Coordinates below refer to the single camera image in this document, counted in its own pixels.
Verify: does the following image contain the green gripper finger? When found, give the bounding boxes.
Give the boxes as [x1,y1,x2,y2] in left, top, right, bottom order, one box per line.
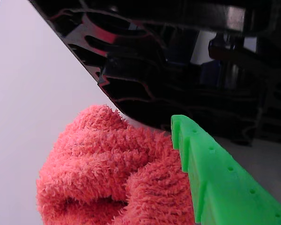
[170,114,281,225]

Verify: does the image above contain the black glossy plastic crate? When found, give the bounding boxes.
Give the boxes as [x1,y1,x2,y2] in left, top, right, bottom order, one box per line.
[29,0,281,147]

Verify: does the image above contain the fluffy orange-pink sock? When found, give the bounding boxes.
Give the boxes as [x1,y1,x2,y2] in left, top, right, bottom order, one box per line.
[36,104,198,225]

